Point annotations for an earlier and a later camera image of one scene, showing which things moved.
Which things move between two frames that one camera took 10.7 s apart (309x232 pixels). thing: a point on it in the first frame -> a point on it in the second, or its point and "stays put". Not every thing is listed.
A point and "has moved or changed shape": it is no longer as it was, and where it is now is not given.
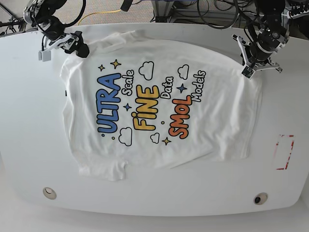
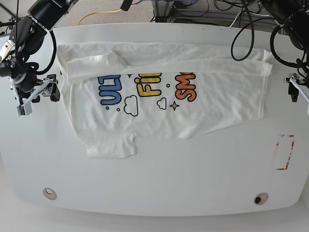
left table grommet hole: x=49 y=193 stays put
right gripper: x=251 y=65 -> x=292 y=90
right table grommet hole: x=260 y=198 stays put
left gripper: x=54 y=31 -> x=29 y=89
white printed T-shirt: x=141 y=101 has moved or changed shape
